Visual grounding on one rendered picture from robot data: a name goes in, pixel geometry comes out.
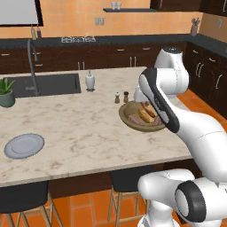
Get white soap dispenser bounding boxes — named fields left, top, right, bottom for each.
left=84, top=70, right=97, bottom=92

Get pink sausage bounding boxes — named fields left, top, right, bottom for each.
left=152, top=115, right=164, bottom=127
left=128, top=113, right=145, bottom=126

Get dark red bottle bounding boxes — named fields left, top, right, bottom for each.
left=35, top=26, right=43, bottom=39

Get grey plate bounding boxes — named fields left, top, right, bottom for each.
left=4, top=133, right=46, bottom=160

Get dark sink basin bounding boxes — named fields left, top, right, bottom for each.
left=4, top=73, right=82, bottom=99

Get yellow bottle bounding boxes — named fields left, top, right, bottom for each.
left=30, top=24, right=37, bottom=41

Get yellow bun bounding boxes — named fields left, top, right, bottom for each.
left=137, top=108, right=155, bottom=124

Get grey tap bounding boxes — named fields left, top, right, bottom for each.
left=26, top=38, right=42, bottom=98

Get dark side base cupboards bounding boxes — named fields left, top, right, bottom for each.
left=184, top=41, right=227, bottom=120

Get brown wooden bowl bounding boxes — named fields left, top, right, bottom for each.
left=118, top=100, right=168, bottom=133

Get white wire rack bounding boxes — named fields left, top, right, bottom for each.
left=60, top=35, right=98, bottom=44

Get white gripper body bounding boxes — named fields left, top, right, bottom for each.
left=134, top=85, right=148, bottom=103

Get black framed window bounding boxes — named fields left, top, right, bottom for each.
left=0, top=0, right=44, bottom=27

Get dark wall cupboards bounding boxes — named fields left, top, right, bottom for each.
left=149, top=0, right=227, bottom=18

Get black stool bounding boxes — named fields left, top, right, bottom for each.
left=0, top=180, right=65, bottom=227
left=107, top=165, right=155, bottom=227

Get orange sausage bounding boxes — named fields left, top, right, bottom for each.
left=140, top=101, right=158, bottom=118

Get dark island base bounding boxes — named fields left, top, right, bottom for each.
left=47, top=158, right=203, bottom=200

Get green plant in pot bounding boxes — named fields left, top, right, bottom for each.
left=0, top=77, right=17, bottom=108

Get pot of kitchen tools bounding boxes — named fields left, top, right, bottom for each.
left=190, top=17, right=202, bottom=37

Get dark wall shelf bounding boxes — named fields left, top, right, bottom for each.
left=102, top=7, right=158, bottom=13

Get dark long base cupboards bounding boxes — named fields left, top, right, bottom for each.
left=0, top=43, right=189, bottom=75

